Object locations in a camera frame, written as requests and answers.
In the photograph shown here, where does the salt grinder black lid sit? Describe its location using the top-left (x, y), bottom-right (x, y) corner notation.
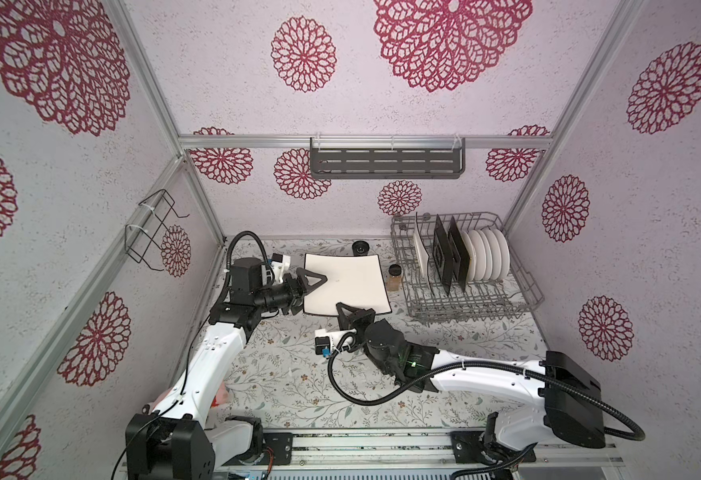
top-left (351, 240), bottom-right (370, 257)

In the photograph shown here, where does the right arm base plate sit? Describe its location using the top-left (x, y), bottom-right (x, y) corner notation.
top-left (449, 430), bottom-right (517, 466)

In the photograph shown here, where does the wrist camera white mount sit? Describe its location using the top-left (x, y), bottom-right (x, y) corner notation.
top-left (270, 253), bottom-right (292, 284)
top-left (314, 329), bottom-right (346, 358)

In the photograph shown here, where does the small amber spice jar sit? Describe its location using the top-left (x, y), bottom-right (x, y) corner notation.
top-left (386, 264), bottom-right (402, 292)

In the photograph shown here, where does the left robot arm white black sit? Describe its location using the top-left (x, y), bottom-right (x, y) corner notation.
top-left (116, 257), bottom-right (328, 479)

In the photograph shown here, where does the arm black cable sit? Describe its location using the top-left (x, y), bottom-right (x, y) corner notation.
top-left (325, 332), bottom-right (647, 443)
top-left (220, 230), bottom-right (276, 301)

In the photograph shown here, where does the black square plate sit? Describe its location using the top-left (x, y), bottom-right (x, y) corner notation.
top-left (448, 218), bottom-right (469, 292)
top-left (432, 215), bottom-right (453, 296)

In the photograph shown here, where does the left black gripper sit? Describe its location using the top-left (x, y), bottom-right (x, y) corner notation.
top-left (254, 267), bottom-right (326, 316)

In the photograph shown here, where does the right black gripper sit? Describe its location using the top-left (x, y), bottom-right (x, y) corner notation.
top-left (337, 301), bottom-right (394, 378)

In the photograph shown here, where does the aluminium front rail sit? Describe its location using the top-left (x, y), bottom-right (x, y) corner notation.
top-left (120, 425), bottom-right (624, 475)

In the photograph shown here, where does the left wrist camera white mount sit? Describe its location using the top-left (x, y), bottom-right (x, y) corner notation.
top-left (270, 253), bottom-right (292, 284)

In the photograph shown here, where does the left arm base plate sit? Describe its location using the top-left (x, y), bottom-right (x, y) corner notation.
top-left (226, 432), bottom-right (294, 467)

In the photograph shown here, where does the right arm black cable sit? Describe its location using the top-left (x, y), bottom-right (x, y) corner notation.
top-left (325, 332), bottom-right (647, 443)

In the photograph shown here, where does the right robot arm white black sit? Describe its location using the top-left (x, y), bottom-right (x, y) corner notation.
top-left (314, 304), bottom-right (606, 466)

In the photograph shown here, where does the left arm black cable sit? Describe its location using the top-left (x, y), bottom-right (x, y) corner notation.
top-left (220, 230), bottom-right (276, 301)

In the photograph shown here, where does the grey wire dish rack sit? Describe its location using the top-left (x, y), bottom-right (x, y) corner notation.
top-left (391, 212), bottom-right (544, 322)

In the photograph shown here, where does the red pink plush toy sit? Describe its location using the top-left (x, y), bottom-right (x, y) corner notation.
top-left (148, 383), bottom-right (228, 411)

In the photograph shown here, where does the black wire wall holder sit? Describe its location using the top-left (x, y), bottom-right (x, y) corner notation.
top-left (122, 188), bottom-right (190, 272)

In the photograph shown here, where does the grey wall shelf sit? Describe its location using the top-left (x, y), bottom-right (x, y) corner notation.
top-left (308, 138), bottom-right (465, 180)

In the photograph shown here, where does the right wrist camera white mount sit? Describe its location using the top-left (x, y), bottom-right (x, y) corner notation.
top-left (314, 329), bottom-right (346, 358)

